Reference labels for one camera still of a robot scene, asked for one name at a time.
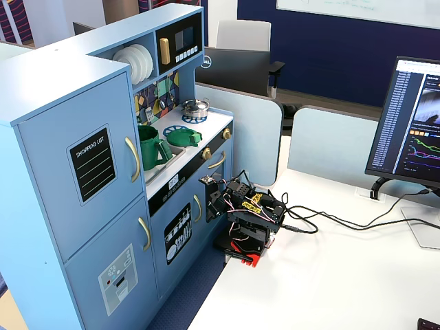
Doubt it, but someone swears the grey office chair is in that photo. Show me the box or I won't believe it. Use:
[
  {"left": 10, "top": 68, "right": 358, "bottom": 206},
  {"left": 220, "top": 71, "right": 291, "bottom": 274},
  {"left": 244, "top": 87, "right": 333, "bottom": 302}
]
[{"left": 215, "top": 19, "right": 300, "bottom": 118}]

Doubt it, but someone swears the gold dishwasher door handle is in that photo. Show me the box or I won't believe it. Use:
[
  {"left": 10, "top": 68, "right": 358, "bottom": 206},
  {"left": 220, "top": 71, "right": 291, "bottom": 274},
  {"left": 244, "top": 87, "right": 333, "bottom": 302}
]
[{"left": 192, "top": 194, "right": 204, "bottom": 224}]

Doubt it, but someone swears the grey monitor stand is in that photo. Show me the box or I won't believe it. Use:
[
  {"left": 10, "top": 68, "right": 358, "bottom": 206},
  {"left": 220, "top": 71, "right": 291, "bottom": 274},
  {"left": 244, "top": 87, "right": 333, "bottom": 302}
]
[{"left": 370, "top": 176, "right": 440, "bottom": 250}]

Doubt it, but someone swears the white toy plate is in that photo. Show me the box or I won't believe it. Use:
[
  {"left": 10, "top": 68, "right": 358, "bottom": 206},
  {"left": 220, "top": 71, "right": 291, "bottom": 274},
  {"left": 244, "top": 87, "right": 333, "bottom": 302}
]
[
  {"left": 112, "top": 49, "right": 132, "bottom": 67},
  {"left": 120, "top": 46, "right": 139, "bottom": 85},
  {"left": 127, "top": 44, "right": 146, "bottom": 85},
  {"left": 134, "top": 43, "right": 154, "bottom": 83}
]

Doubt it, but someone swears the green pitcher recipient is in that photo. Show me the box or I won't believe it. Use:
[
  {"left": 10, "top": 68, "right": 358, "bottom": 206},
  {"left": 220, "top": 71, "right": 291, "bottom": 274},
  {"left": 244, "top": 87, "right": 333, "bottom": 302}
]
[{"left": 137, "top": 124, "right": 174, "bottom": 172}]

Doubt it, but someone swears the computer monitor showing graphs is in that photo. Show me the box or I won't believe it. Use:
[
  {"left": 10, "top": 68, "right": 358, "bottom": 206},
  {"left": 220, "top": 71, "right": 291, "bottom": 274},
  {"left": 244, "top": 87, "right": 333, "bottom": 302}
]
[{"left": 364, "top": 55, "right": 440, "bottom": 190}]

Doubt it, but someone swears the gold oven door handle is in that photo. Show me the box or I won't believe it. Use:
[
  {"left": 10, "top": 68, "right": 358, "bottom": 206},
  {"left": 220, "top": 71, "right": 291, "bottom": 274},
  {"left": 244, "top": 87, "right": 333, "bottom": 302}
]
[{"left": 207, "top": 151, "right": 228, "bottom": 171}]

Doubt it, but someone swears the white desk cable grommet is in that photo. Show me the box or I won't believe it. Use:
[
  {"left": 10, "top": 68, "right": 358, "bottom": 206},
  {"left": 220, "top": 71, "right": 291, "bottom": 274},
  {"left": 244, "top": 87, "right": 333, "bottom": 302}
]
[{"left": 355, "top": 186, "right": 386, "bottom": 204}]

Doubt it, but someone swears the red and black table clamp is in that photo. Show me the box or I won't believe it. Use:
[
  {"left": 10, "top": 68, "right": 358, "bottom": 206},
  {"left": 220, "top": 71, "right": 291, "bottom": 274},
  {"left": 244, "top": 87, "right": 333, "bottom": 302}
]
[{"left": 212, "top": 235, "right": 276, "bottom": 269}]

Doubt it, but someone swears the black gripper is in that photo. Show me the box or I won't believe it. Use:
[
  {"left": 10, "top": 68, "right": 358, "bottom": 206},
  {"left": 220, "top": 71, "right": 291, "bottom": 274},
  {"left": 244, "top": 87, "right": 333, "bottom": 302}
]
[{"left": 205, "top": 182, "right": 230, "bottom": 223}]

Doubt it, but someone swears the black toy microwave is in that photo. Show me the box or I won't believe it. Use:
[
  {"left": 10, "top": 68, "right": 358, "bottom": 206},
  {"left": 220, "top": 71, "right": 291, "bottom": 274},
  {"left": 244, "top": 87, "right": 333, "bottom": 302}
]
[{"left": 155, "top": 12, "right": 202, "bottom": 75}]

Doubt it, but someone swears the blue toy kitchen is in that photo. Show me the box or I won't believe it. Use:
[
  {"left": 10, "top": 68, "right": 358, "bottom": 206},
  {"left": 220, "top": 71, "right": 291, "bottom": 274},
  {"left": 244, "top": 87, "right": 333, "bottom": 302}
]
[{"left": 0, "top": 3, "right": 235, "bottom": 330}]

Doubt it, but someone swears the tall light blue desk divider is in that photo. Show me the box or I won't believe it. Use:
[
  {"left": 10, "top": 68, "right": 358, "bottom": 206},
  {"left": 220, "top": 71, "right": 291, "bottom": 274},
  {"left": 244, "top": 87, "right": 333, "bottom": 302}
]
[{"left": 195, "top": 83, "right": 285, "bottom": 187}]

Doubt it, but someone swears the black cable with plug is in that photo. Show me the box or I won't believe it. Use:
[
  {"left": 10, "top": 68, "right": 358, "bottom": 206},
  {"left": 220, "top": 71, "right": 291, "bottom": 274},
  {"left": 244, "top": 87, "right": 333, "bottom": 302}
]
[{"left": 274, "top": 187, "right": 435, "bottom": 235}]

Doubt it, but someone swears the dark monitor behind kitchen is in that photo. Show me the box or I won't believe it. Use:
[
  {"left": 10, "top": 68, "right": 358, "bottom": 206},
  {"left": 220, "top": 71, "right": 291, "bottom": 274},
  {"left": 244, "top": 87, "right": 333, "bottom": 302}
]
[{"left": 72, "top": 21, "right": 96, "bottom": 36}]

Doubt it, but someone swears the low light blue desk divider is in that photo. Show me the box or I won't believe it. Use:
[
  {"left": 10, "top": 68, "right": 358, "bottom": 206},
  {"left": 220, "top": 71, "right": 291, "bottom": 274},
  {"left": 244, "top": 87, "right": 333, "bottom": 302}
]
[{"left": 287, "top": 106, "right": 381, "bottom": 184}]

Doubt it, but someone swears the black Dell monitor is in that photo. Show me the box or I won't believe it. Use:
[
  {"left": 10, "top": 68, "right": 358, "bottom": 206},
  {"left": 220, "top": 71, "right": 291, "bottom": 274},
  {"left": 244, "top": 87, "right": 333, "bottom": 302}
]
[{"left": 195, "top": 46, "right": 273, "bottom": 98}]

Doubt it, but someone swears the gold fridge door handle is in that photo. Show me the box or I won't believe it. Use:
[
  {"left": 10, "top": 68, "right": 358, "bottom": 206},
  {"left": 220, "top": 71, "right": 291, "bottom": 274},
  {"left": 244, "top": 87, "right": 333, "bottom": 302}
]
[{"left": 124, "top": 136, "right": 142, "bottom": 184}]

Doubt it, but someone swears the green lid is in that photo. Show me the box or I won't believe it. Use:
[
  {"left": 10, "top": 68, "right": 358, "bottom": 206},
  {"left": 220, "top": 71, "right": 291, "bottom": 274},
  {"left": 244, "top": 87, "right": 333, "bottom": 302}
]
[{"left": 166, "top": 127, "right": 204, "bottom": 149}]

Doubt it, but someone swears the gold microwave handle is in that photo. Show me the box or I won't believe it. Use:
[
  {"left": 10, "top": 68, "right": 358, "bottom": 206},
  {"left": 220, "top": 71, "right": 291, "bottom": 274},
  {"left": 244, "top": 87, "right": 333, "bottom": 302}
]
[{"left": 159, "top": 37, "right": 172, "bottom": 66}]

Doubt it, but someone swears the steel toy pot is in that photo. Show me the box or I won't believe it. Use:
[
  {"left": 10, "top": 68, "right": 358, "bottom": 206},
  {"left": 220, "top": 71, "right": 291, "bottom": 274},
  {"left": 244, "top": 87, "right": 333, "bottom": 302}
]
[{"left": 180, "top": 97, "right": 212, "bottom": 119}]

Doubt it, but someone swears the long black cable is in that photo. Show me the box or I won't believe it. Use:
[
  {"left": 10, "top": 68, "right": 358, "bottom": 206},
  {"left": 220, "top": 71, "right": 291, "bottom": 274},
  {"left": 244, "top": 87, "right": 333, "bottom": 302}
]
[{"left": 280, "top": 205, "right": 440, "bottom": 235}]

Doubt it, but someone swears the black shopping list chalkboard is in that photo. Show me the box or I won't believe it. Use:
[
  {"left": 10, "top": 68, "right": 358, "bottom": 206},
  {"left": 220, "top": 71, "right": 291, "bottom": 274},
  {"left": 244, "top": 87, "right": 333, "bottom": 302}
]
[{"left": 65, "top": 124, "right": 118, "bottom": 207}]

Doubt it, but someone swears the whiteboard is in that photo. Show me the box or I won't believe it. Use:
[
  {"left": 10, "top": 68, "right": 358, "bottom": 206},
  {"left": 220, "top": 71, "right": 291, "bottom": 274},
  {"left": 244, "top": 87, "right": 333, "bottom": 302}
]
[{"left": 275, "top": 0, "right": 440, "bottom": 30}]

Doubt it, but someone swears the gold freezer door handle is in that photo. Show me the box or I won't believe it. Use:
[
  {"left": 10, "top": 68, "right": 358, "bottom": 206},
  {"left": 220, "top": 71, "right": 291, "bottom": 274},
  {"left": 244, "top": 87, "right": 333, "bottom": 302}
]
[{"left": 137, "top": 217, "right": 153, "bottom": 252}]

